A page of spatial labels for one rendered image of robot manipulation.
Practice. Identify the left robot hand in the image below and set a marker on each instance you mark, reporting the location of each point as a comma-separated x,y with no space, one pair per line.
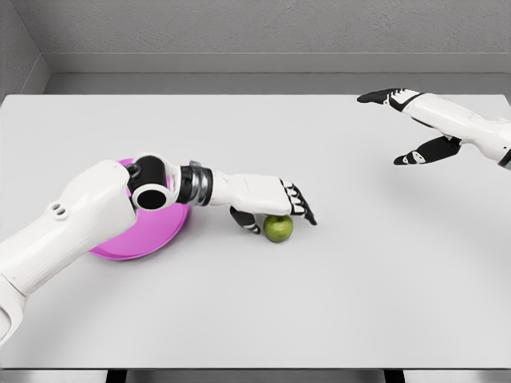
263,195

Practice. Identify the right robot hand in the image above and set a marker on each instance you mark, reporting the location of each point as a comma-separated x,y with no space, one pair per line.
435,115

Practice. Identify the green apple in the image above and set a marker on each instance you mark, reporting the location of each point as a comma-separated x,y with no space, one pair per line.
278,228

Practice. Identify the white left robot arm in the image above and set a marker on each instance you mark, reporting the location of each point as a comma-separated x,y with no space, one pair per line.
88,207

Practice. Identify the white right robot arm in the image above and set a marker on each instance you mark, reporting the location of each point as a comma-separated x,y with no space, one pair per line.
493,133

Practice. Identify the pink plate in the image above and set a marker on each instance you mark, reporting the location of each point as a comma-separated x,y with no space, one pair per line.
155,233

